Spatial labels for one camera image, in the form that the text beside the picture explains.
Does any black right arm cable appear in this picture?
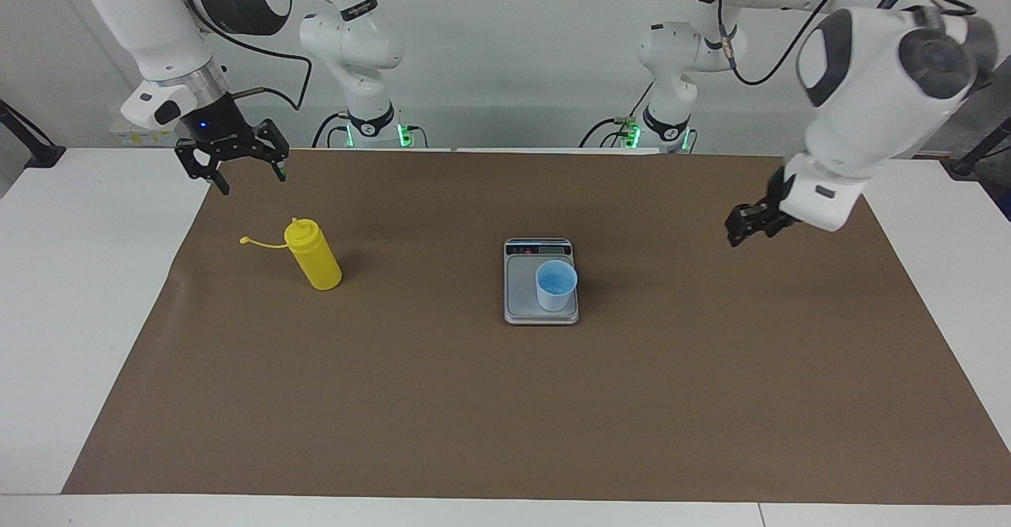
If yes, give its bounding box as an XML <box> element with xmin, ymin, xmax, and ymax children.
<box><xmin>183</xmin><ymin>0</ymin><xmax>314</xmax><ymax>113</ymax></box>

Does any light blue plastic cup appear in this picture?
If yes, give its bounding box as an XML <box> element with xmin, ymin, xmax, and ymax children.
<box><xmin>535</xmin><ymin>259</ymin><xmax>579</xmax><ymax>312</ymax></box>

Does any brown paper mat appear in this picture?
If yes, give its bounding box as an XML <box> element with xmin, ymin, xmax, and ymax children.
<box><xmin>62</xmin><ymin>148</ymin><xmax>1011</xmax><ymax>506</ymax></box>

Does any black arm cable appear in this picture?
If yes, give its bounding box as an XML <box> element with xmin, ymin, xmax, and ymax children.
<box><xmin>715</xmin><ymin>0</ymin><xmax>979</xmax><ymax>87</ymax></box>
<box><xmin>183</xmin><ymin>0</ymin><xmax>314</xmax><ymax>113</ymax></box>

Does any yellow squeeze bottle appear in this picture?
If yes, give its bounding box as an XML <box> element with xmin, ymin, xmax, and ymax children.
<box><xmin>239</xmin><ymin>217</ymin><xmax>344</xmax><ymax>292</ymax></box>

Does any silver digital kitchen scale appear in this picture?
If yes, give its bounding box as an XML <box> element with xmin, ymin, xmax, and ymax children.
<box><xmin>503</xmin><ymin>237</ymin><xmax>581</xmax><ymax>326</ymax></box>

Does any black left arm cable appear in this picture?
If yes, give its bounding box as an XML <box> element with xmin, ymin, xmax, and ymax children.
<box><xmin>715</xmin><ymin>0</ymin><xmax>979</xmax><ymax>87</ymax></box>

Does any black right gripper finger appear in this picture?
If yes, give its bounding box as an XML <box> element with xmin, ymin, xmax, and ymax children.
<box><xmin>251</xmin><ymin>119</ymin><xmax>289</xmax><ymax>183</ymax></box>
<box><xmin>175</xmin><ymin>140</ymin><xmax>231</xmax><ymax>196</ymax></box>

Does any black clamp stand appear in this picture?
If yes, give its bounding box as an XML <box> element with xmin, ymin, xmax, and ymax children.
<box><xmin>948</xmin><ymin>115</ymin><xmax>1011</xmax><ymax>179</ymax></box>
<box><xmin>0</xmin><ymin>99</ymin><xmax>66</xmax><ymax>169</ymax></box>

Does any black base cable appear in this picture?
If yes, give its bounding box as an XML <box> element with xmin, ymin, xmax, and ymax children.
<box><xmin>579</xmin><ymin>81</ymin><xmax>656</xmax><ymax>149</ymax></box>
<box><xmin>312</xmin><ymin>112</ymin><xmax>352</xmax><ymax>149</ymax></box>

